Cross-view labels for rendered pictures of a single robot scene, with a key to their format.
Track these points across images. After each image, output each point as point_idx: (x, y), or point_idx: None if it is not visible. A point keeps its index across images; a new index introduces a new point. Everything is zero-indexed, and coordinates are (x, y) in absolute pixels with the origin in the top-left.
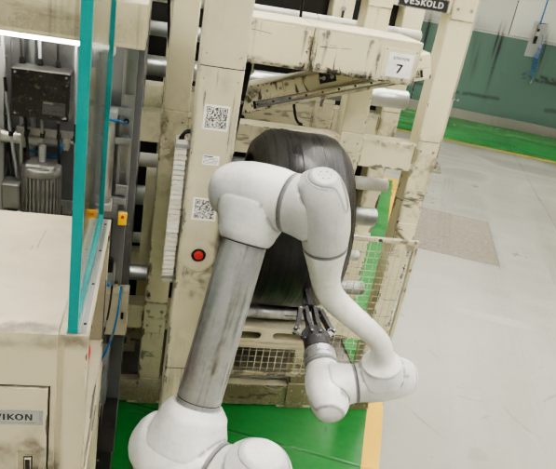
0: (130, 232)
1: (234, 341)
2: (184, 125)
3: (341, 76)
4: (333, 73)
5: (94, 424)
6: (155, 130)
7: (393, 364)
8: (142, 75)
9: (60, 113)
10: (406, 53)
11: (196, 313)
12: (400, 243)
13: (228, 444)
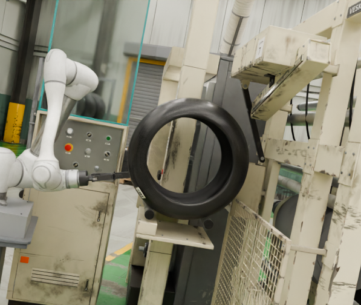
0: (196, 181)
1: (43, 126)
2: (265, 143)
3: (276, 78)
4: (245, 68)
5: (74, 196)
6: None
7: (39, 156)
8: (213, 95)
9: None
10: (263, 37)
11: None
12: (279, 237)
13: (20, 161)
